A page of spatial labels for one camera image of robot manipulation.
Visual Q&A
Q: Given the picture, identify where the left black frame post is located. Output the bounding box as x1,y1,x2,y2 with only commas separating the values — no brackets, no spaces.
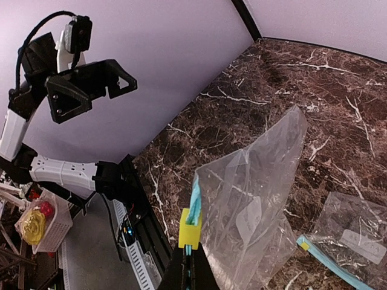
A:
231,0,262,41

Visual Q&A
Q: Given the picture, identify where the yellow zipper slider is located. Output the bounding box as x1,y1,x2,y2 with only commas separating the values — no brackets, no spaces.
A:
178,208,202,250

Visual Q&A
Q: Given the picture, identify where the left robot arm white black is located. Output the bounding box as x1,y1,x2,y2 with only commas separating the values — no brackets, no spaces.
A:
1,33,138,208

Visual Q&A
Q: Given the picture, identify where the yellow toy flower food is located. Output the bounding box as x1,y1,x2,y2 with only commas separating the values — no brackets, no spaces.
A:
20,210,46,245

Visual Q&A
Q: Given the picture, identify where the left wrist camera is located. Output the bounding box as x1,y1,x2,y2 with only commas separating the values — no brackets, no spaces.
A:
55,15,93,73

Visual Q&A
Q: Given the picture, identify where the red toy berry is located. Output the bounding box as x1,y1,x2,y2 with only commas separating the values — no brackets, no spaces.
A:
39,201,55,218

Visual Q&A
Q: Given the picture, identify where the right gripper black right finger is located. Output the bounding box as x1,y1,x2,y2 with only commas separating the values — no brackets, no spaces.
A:
190,243,220,290

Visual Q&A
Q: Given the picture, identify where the white slotted cable duct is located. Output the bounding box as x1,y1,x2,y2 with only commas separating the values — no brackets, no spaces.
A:
113,201,161,289

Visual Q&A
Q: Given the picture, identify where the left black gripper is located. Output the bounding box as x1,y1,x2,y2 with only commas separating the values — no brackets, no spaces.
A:
45,59,138,124

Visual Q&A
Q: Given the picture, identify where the clear zip bag blue zipper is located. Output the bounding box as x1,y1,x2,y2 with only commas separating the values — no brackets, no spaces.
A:
187,106,308,289

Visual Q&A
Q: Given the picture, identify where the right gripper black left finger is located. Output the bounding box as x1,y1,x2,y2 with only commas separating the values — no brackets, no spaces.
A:
157,246,189,290

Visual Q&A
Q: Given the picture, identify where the black front table rail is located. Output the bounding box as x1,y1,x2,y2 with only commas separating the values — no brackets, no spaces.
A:
119,155,173,280

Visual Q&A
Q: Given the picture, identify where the white basket off table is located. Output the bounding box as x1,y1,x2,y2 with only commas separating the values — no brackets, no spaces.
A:
15,190,73,254

